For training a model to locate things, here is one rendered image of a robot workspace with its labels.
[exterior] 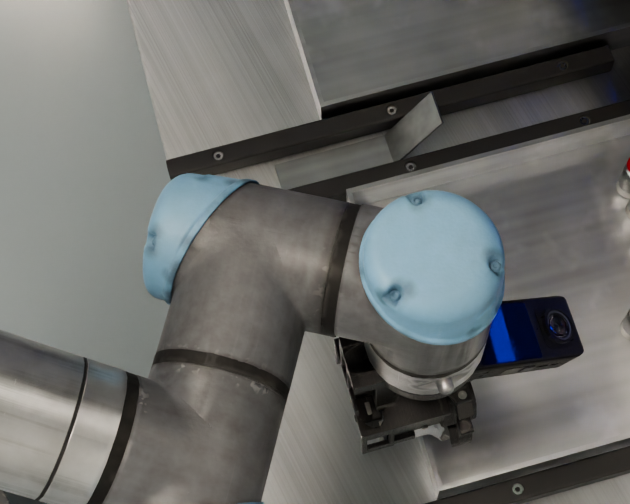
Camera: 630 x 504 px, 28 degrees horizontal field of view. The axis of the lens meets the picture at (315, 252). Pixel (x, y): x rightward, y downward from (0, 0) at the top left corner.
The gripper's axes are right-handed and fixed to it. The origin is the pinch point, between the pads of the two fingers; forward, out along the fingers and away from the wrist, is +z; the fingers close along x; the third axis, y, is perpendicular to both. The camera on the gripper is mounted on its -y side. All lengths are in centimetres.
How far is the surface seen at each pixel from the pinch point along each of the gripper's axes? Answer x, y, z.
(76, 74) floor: -94, 31, 92
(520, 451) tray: 4.1, -5.6, 3.5
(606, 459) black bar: 6.8, -11.4, 1.7
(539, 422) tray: 2.3, -7.7, 3.5
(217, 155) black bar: -26.9, 11.5, 1.8
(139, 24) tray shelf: -42.8, 15.2, 3.7
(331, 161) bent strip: -24.4, 2.1, 3.5
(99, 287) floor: -54, 35, 92
